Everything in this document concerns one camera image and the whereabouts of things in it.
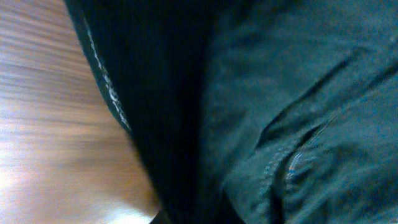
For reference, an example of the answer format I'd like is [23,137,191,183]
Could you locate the black shorts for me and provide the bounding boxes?
[65,0,397,223]

